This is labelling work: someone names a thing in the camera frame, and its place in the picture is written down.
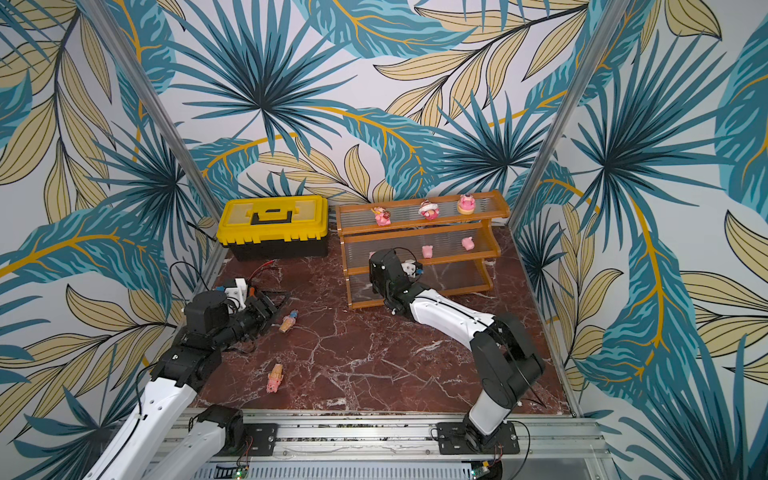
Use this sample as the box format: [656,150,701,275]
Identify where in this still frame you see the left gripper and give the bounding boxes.
[212,289,290,352]

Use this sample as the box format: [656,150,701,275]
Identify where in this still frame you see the pink yellow figure toy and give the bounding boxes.
[371,206,391,226]

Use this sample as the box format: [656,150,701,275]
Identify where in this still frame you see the pink strawberry cake figure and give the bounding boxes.
[418,199,440,221]

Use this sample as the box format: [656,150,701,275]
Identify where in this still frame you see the pink round pig figure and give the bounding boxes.
[457,194,476,215]

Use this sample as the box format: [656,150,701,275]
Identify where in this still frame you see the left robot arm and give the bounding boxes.
[84,289,283,479]

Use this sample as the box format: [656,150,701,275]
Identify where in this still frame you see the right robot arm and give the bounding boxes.
[369,248,546,452]

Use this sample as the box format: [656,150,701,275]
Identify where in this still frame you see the yellow black toolbox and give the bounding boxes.
[216,195,329,262]

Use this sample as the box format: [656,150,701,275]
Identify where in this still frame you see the orange clear plastic shelf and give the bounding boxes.
[336,191,510,309]

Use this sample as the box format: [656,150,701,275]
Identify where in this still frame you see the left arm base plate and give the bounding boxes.
[219,423,278,457]

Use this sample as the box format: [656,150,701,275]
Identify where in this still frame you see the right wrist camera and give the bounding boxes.
[401,259,423,281]

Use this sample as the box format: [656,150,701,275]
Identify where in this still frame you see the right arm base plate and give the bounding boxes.
[436,421,521,455]

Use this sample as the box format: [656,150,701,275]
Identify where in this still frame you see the aluminium mounting rail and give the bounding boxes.
[149,409,619,480]

